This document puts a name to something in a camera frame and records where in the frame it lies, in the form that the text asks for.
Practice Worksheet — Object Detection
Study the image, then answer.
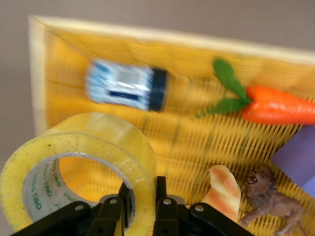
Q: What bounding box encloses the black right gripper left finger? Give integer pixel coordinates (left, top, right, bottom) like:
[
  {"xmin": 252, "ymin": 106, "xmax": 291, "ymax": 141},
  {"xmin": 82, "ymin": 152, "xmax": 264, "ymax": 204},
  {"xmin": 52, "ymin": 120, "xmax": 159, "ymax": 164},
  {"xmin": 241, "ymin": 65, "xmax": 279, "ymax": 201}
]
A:
[{"xmin": 11, "ymin": 182, "xmax": 135, "ymax": 236}]

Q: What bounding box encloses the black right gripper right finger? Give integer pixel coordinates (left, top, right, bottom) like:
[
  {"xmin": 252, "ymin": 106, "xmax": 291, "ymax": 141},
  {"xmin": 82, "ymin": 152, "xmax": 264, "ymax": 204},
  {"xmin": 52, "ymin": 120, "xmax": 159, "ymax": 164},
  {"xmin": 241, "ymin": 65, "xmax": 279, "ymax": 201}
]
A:
[{"xmin": 154, "ymin": 175, "xmax": 254, "ymax": 236}]

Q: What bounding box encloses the clear packing tape roll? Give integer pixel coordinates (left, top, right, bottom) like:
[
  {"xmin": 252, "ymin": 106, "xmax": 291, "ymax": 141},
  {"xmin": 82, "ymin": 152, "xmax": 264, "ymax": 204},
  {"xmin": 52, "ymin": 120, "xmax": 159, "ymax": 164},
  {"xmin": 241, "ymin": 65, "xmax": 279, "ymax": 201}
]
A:
[{"xmin": 0, "ymin": 112, "xmax": 158, "ymax": 232}]

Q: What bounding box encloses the toy croissant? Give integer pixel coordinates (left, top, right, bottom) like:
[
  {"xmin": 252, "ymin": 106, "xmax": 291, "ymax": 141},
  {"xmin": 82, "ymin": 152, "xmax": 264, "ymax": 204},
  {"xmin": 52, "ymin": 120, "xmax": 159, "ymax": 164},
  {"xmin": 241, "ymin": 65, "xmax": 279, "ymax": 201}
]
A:
[{"xmin": 200, "ymin": 164, "xmax": 242, "ymax": 223}]

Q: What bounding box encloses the yellow woven basket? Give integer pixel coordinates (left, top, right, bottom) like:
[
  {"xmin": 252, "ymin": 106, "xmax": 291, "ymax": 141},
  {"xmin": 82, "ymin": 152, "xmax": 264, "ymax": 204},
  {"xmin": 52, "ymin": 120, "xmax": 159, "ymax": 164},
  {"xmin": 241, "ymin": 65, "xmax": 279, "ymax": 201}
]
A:
[{"xmin": 28, "ymin": 14, "xmax": 315, "ymax": 236}]

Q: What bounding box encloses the brown toy lion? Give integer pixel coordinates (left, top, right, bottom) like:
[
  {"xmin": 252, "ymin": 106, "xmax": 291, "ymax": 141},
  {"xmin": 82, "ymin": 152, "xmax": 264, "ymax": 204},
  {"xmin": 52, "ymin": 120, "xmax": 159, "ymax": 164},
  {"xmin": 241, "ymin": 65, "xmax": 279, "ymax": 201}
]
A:
[{"xmin": 239, "ymin": 166, "xmax": 309, "ymax": 236}]

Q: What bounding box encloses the purple foam block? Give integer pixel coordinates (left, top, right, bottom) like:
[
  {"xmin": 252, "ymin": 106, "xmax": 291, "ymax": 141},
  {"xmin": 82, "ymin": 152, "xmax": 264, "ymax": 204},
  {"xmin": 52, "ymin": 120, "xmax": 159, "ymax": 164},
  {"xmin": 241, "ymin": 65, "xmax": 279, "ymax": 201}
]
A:
[{"xmin": 270, "ymin": 124, "xmax": 315, "ymax": 198}]

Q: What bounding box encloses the small bottle with blue label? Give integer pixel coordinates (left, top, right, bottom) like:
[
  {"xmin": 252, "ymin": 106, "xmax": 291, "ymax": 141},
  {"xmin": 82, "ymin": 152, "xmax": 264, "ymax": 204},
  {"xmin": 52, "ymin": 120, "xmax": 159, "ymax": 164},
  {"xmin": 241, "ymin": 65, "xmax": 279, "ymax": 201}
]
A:
[{"xmin": 84, "ymin": 58, "xmax": 170, "ymax": 113}]

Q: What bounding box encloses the orange toy carrot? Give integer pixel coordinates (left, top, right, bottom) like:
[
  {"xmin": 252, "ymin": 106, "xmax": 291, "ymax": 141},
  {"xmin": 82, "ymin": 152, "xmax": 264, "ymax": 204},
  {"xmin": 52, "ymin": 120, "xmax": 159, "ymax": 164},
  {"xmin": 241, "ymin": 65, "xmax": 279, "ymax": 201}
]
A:
[{"xmin": 195, "ymin": 58, "xmax": 315, "ymax": 126}]

